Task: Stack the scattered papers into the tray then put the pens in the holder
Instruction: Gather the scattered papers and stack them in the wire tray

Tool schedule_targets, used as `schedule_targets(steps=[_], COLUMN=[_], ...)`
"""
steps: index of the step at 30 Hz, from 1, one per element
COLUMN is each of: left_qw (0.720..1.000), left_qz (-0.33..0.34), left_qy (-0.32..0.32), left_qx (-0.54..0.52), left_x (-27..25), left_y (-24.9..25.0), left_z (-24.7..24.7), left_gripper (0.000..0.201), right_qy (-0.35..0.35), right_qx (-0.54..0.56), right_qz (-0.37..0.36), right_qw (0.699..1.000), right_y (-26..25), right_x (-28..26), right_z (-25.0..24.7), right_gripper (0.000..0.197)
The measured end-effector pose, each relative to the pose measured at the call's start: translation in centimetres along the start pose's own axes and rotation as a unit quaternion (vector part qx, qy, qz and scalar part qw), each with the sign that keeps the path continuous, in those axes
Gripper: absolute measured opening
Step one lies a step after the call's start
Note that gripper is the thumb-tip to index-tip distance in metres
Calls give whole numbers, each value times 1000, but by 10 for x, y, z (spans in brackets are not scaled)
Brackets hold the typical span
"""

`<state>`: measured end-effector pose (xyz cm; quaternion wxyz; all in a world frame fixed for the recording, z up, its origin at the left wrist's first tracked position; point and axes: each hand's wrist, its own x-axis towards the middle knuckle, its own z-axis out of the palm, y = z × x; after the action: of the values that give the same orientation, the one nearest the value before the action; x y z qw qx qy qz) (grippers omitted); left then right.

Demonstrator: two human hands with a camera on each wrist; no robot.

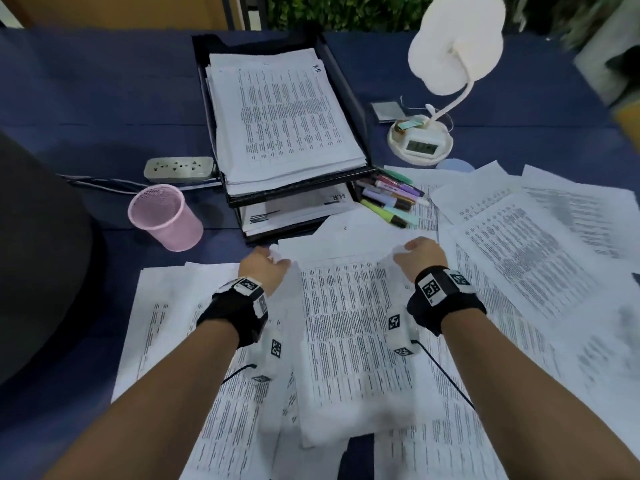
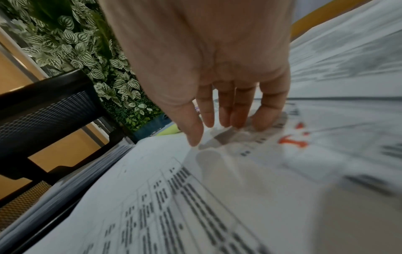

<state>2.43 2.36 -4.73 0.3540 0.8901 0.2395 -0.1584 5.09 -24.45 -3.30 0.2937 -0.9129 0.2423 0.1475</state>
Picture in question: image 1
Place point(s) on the person's right hand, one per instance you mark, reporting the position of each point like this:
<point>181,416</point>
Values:
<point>425,257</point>

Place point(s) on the person's left hand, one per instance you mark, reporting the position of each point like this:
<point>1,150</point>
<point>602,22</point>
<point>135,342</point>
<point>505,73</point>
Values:
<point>262,269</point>

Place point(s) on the bunch of coloured markers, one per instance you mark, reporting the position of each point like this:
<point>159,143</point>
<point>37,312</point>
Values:
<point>395,199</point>

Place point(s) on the black mesh tiered tray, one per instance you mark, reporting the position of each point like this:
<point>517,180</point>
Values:
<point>300,193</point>

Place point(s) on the pile of printed papers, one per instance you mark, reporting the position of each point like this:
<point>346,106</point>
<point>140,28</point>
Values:
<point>525,254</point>

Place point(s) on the person's left forearm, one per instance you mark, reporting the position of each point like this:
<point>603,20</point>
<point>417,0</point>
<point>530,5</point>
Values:
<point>150,409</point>

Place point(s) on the person's right forearm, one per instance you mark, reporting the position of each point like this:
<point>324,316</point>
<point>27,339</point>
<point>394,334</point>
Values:
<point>540,404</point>

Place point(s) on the white flower-shaped desk lamp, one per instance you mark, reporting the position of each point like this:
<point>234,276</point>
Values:
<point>450,44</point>

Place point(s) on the black left wristband with markers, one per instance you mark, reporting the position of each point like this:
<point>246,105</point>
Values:
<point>230,309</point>

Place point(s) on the black wristband with markers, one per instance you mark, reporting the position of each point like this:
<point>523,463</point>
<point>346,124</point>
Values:
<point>230,309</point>
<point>450,309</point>

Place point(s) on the black right wristband with markers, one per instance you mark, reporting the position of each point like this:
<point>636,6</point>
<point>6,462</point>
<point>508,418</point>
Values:
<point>450,309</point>

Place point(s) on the pale blue round pad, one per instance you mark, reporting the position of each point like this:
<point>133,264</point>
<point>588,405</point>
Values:
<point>455,165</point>

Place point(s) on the pink mesh cup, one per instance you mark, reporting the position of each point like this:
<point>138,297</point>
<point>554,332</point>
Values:
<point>170,229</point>

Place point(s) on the small digital clock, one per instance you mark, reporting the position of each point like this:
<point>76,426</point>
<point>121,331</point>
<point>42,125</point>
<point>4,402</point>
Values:
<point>422,146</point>

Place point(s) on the white power strip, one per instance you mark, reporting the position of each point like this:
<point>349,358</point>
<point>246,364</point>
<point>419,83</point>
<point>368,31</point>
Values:
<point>177,168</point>

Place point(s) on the mint green eraser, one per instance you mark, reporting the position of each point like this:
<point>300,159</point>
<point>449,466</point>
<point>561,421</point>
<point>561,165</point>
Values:
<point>411,124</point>

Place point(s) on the small grey square card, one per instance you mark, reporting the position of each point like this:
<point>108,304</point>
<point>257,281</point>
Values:
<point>387,112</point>

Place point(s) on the large black chair back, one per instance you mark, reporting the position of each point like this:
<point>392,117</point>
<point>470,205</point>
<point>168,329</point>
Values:
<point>40,254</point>

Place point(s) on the white column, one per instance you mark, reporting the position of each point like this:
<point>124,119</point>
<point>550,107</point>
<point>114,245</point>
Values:
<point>595,59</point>

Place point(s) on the dark green potted plant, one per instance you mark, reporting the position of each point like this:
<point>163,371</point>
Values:
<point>622,64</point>

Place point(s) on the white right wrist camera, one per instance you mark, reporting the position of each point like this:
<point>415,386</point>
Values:
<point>400,334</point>

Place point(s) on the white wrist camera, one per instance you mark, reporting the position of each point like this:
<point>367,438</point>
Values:
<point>272,354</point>
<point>400,334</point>

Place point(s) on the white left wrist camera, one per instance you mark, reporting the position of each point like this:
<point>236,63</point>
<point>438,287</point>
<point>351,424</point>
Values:
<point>272,354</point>

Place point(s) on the green plant wall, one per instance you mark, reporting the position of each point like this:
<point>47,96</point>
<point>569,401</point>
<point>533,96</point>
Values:
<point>350,9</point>

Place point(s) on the dark metal door frame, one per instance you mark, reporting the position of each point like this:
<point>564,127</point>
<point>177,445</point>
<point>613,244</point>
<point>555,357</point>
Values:
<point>250,9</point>

